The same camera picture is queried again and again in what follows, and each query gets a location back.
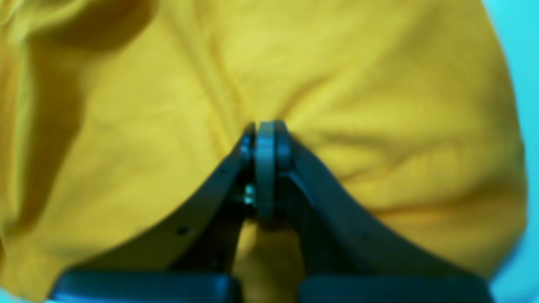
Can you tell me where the orange t-shirt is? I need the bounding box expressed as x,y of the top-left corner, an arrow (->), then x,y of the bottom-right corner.
1,0 -> 527,303

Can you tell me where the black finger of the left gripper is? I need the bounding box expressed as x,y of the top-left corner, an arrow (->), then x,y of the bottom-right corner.
51,122 -> 277,303
275,121 -> 494,303

